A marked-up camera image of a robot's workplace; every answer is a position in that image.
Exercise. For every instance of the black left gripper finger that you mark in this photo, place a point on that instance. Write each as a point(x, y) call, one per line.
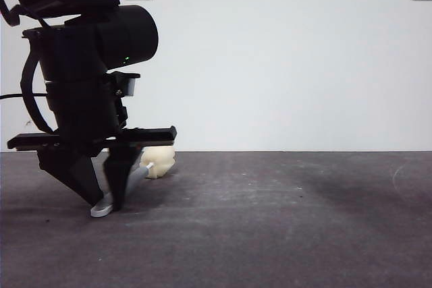
point(119, 173)
point(64, 173)

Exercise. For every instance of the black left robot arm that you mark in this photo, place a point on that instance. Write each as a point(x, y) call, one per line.
point(101, 38)

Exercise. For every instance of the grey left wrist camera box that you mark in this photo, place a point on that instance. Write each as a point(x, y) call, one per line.
point(131, 87)

